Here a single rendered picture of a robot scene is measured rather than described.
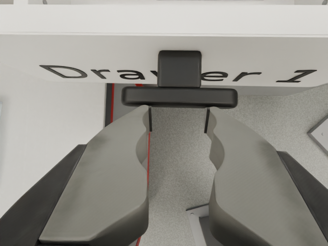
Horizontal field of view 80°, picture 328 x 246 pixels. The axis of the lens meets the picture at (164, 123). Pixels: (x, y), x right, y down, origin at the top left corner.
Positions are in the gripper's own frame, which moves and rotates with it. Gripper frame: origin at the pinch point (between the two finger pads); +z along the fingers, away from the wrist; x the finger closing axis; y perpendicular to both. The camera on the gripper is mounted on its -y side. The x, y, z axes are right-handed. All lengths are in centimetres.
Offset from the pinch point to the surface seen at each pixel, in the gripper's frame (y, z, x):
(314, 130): 49, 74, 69
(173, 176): 72, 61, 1
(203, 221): 84, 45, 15
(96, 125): 9.5, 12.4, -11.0
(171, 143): 58, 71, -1
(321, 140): 53, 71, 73
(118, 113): 13.8, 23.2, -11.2
